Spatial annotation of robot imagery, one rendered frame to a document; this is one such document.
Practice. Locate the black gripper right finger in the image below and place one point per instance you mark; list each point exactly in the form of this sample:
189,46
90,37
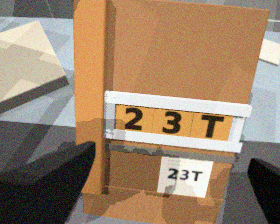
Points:
265,181

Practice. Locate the brown board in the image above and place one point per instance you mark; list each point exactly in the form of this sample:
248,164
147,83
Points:
163,54

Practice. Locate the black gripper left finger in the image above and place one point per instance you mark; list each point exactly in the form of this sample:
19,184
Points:
45,191

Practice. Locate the beige rectangular block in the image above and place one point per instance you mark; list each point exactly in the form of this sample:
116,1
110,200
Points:
29,67

